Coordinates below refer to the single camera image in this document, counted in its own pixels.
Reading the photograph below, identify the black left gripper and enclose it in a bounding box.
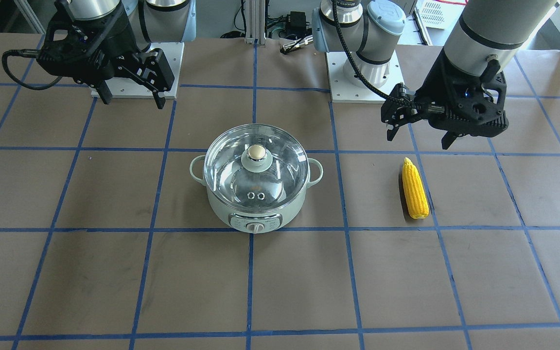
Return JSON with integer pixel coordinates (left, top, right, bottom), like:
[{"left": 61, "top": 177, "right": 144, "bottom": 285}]
[{"left": 381, "top": 52, "right": 509, "bottom": 150}]

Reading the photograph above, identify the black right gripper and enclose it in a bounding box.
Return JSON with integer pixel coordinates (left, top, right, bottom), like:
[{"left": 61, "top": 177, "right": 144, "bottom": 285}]
[{"left": 37, "top": 4, "right": 174, "bottom": 109}]

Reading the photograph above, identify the yellow corn cob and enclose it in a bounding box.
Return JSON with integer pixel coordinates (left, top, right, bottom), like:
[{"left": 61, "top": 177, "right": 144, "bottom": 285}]
[{"left": 402, "top": 157, "right": 430, "bottom": 219}]

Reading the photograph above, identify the glass pot lid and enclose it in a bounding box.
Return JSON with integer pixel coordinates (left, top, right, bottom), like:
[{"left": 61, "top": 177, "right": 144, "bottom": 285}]
[{"left": 198, "top": 123, "right": 317, "bottom": 213}]

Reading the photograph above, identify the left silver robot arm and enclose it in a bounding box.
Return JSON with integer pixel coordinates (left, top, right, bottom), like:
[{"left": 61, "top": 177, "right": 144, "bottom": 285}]
[{"left": 311, "top": 0, "right": 554, "bottom": 149}]

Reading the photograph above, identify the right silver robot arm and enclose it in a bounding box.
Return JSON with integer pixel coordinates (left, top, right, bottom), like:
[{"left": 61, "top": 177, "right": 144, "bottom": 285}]
[{"left": 36, "top": 0, "right": 196, "bottom": 109}]

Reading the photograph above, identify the pale green electric pot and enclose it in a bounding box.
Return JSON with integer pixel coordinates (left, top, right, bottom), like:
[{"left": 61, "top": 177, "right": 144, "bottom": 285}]
[{"left": 189, "top": 154, "right": 324, "bottom": 234}]

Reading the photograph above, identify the white plastic basket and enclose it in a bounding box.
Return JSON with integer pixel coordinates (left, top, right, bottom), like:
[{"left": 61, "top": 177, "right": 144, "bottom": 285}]
[{"left": 417, "top": 0, "right": 468, "bottom": 30}]

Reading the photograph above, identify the black power adapter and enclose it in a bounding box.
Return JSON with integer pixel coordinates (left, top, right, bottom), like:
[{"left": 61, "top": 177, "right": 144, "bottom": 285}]
[{"left": 286, "top": 11, "right": 308, "bottom": 35}]

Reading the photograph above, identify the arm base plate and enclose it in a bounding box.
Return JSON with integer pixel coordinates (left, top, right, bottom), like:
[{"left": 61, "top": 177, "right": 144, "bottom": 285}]
[
  {"left": 106, "top": 42, "right": 185, "bottom": 100},
  {"left": 325, "top": 52, "right": 404, "bottom": 104}
]

